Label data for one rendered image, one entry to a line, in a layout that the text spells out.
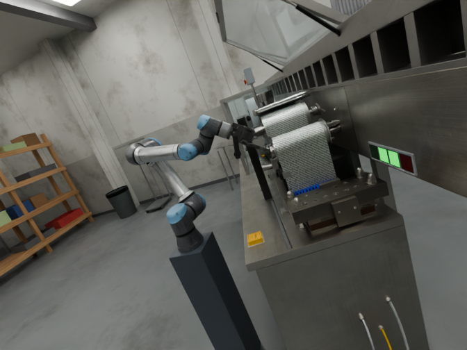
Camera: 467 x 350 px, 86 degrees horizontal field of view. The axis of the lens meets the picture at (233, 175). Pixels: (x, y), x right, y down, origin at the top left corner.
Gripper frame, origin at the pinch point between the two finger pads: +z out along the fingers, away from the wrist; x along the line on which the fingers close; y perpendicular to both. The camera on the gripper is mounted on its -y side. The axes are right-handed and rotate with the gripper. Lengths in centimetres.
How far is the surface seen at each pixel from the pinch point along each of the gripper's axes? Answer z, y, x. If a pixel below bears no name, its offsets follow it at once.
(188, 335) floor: 4, -163, 31
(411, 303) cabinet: 80, -37, -32
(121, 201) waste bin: -194, -275, 406
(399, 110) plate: 23, 30, -48
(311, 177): 25.0, -4.2, -6.2
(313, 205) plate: 23.2, -11.8, -25.8
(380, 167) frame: 62, 11, 7
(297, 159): 15.1, 1.7, -6.2
